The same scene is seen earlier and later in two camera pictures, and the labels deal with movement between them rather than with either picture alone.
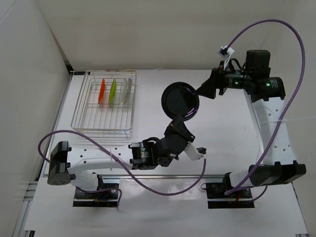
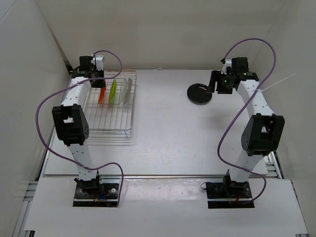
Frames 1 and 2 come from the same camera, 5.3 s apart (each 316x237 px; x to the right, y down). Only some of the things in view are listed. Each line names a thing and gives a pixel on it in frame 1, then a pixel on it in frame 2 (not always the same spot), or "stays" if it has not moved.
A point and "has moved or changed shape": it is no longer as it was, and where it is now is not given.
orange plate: x=101 y=95 stays
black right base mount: x=217 y=198 stays
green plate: x=112 y=92 stays
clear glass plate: x=128 y=91 stays
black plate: x=180 y=98 has moved or changed shape
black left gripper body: x=171 y=130 to x=98 y=83
